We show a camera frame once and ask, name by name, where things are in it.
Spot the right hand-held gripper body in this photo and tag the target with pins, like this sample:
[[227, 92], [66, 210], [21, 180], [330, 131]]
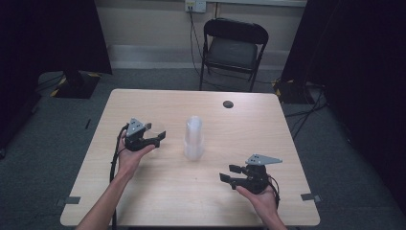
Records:
[[255, 179]]

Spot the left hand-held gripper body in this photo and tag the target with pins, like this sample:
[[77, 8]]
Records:
[[135, 137]]

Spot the person's left hand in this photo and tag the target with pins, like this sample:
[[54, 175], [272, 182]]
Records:
[[130, 159]]

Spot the person's right hand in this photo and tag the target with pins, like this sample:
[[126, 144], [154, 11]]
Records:
[[263, 202]]

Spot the small black floor object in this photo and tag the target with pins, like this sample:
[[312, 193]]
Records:
[[87, 124]]

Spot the grey tape strip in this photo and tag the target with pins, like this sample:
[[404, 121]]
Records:
[[68, 201], [310, 197]]

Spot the black stand base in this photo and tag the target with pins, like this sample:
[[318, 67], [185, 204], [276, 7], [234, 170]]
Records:
[[293, 92], [76, 86]]

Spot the black folding chair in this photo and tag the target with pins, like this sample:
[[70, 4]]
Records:
[[233, 48]]

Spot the black curtain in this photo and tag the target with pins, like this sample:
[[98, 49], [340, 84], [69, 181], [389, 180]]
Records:
[[360, 64], [48, 35]]

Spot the white wall socket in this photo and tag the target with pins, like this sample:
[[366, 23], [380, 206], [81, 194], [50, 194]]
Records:
[[195, 5]]

